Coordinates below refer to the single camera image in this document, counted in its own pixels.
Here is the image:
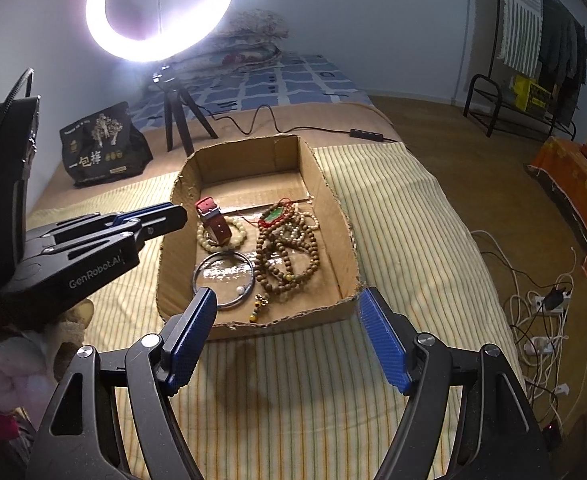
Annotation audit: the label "brown wooden bead mala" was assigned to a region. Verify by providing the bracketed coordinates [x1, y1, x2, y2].
[249, 200, 321, 324]

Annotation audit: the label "black tripod stand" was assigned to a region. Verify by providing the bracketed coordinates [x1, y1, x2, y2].
[152, 65, 218, 156]

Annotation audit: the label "yellow box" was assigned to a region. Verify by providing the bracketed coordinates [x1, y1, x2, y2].
[511, 75, 551, 116]

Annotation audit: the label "folded floral quilt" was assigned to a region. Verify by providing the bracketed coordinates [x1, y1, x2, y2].
[168, 9, 289, 74]

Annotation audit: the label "orange cloth covered box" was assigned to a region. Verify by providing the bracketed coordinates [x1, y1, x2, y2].
[525, 129, 587, 279]

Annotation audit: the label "cardboard box tray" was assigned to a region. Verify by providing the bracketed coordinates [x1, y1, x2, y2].
[156, 136, 362, 339]

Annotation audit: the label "white ring light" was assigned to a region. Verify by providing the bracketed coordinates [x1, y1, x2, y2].
[85, 0, 231, 63]

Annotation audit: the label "black power cable with switch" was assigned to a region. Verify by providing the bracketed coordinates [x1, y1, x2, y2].
[207, 103, 415, 154]

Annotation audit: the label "red strap wristwatch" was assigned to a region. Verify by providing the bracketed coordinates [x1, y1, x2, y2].
[194, 196, 231, 246]

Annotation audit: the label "dark hanging clothes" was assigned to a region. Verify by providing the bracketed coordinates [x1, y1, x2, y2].
[539, 0, 587, 126]

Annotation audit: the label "black snack bag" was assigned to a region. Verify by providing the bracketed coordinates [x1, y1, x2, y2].
[59, 101, 153, 188]

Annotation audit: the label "black clothes rack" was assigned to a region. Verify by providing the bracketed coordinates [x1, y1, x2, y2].
[463, 0, 587, 142]

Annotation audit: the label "dark thin bangle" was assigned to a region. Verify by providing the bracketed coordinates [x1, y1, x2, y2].
[191, 249, 256, 311]

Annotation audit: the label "blue checkered bed sheet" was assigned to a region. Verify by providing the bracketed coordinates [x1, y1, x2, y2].
[129, 51, 375, 131]

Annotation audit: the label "white cables and power strip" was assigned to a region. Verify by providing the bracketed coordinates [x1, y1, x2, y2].
[470, 228, 587, 441]

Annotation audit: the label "green jade pendant red cord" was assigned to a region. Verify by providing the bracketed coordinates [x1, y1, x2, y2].
[242, 196, 310, 229]

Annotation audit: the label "cream bead bracelet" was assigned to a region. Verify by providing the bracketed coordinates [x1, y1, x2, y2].
[195, 216, 250, 255]

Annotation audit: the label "left hand in fuzzy glove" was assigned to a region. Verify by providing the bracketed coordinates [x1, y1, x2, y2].
[0, 299, 94, 426]

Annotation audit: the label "small pale bead necklace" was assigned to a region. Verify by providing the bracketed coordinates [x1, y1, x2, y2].
[272, 211, 321, 244]

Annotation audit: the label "striped white towel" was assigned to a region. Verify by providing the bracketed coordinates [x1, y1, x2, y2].
[499, 0, 543, 78]

